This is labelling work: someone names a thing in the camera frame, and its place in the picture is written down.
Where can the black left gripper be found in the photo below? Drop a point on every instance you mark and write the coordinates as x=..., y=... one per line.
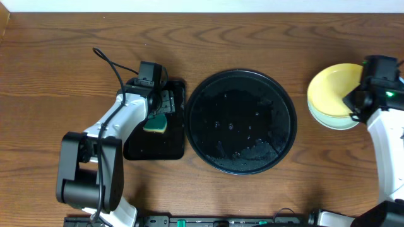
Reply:
x=167, y=101

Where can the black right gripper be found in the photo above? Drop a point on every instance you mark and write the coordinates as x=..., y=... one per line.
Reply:
x=348, y=98

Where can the green yellow sponge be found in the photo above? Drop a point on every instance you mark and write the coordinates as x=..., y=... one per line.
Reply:
x=157, y=124

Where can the mint plate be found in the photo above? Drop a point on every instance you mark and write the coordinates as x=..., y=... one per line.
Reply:
x=335, y=123

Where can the yellow plate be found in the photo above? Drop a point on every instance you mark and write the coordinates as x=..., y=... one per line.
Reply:
x=328, y=88

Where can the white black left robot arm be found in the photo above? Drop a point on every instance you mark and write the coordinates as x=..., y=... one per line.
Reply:
x=91, y=175

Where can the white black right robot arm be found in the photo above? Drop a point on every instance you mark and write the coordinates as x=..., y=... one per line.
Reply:
x=381, y=109

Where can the black rectangular tray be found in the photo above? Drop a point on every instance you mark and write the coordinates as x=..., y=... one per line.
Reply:
x=169, y=145

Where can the black round tray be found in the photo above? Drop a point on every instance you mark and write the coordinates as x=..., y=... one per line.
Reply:
x=240, y=122

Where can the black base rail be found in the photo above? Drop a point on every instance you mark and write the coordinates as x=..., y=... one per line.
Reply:
x=165, y=221

